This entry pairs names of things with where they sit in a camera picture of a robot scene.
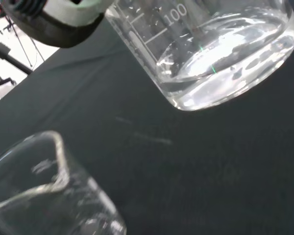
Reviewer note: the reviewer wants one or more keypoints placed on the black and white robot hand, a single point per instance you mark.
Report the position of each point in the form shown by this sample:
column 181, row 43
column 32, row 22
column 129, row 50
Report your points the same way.
column 58, row 27

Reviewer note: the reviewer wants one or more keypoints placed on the clear glass beaker with spout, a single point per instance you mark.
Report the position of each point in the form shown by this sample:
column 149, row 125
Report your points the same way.
column 51, row 191

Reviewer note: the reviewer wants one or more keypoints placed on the black tripod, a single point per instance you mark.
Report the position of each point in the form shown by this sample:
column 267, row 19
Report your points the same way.
column 5, row 55

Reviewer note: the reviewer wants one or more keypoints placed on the black bench cloth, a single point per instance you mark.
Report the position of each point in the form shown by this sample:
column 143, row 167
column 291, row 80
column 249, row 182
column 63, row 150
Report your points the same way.
column 161, row 159

